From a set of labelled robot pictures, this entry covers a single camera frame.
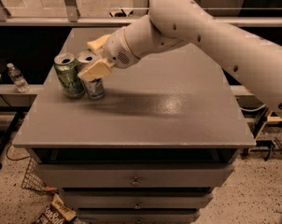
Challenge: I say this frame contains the black cable on floor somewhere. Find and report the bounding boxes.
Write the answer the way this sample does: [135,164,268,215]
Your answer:
[0,82,32,162]

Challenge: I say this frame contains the wire mesh basket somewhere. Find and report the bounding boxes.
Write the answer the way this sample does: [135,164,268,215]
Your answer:
[21,158,56,194]

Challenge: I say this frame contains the grey drawer cabinet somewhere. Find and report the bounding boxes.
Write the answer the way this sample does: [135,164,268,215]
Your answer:
[12,26,257,224]

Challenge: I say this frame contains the silver blue redbull can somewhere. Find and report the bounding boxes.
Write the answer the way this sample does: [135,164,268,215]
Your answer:
[76,49,105,100]

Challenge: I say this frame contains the yellow metal stand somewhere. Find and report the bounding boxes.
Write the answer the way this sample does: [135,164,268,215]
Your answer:
[252,108,282,140]

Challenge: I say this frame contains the snack chip bag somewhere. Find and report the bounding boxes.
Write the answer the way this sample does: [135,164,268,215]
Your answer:
[31,194,77,224]

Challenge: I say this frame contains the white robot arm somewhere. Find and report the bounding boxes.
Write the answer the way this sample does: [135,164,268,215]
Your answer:
[78,0,282,118]

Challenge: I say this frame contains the yellow sponge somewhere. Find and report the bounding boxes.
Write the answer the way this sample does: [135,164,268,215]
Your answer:
[87,35,109,51]

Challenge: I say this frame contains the clear plastic water bottle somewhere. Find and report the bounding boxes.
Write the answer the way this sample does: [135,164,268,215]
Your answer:
[7,63,30,93]

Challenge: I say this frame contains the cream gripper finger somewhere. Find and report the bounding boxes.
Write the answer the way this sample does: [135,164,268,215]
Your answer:
[78,58,115,82]

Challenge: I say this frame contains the green soda can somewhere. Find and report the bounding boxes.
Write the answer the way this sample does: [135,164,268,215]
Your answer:
[54,52,85,98]

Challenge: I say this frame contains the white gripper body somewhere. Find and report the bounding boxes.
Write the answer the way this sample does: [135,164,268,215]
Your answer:
[103,27,140,69]

